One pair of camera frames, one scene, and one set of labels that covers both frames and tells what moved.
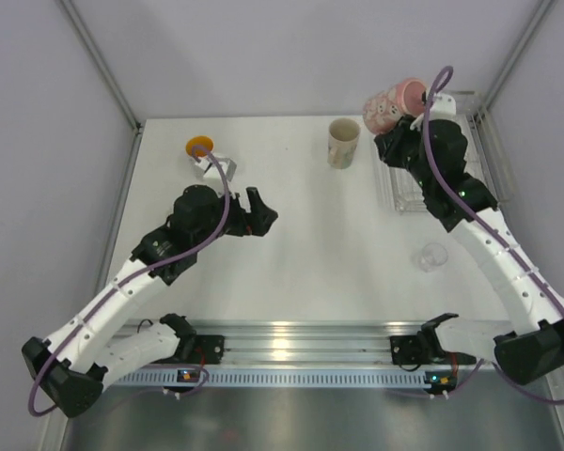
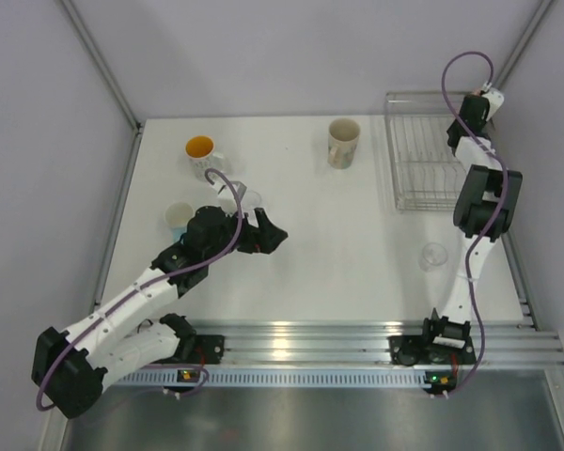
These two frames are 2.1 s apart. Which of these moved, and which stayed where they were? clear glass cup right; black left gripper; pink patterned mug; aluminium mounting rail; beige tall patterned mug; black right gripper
Moved: black right gripper; black left gripper; pink patterned mug
Stayed: clear glass cup right; beige tall patterned mug; aluminium mounting rail
